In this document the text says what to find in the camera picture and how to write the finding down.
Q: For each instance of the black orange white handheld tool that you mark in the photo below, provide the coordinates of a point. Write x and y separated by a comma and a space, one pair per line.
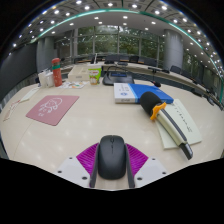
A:
170, 123

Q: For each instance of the black office chairs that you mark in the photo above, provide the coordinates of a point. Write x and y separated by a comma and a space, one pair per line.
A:
175, 69

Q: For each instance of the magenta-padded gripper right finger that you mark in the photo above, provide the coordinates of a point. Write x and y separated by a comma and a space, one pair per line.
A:
137, 160

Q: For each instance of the black computer mouse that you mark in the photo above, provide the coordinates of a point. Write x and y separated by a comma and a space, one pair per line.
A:
112, 158

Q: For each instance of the pink mouse pad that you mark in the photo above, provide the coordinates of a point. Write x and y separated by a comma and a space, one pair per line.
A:
51, 109

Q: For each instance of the pale green booklet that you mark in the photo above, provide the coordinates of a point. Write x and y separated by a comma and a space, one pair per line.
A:
190, 130

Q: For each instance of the red bottle with green band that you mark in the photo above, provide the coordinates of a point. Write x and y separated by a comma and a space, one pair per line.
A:
57, 73

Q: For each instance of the red and white leaflet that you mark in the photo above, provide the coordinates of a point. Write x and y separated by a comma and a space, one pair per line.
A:
10, 110

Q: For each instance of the white paper leaflet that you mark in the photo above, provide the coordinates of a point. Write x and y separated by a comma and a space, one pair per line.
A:
29, 94

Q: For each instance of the white paper cup green print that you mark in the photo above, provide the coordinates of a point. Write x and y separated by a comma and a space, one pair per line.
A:
94, 76

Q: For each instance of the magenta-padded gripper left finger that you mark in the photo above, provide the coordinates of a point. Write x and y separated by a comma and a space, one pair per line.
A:
87, 160

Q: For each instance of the blue and white book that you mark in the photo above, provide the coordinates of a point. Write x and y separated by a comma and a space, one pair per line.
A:
125, 93

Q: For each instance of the black desk microphone console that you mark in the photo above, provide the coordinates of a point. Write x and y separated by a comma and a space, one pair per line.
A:
117, 80

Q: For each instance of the tall white cup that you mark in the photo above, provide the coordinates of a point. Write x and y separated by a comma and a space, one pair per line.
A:
42, 80

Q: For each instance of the ceiling lights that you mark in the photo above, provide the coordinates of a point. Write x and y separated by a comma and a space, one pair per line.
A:
96, 18

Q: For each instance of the long curved conference table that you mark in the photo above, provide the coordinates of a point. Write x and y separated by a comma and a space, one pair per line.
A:
143, 71

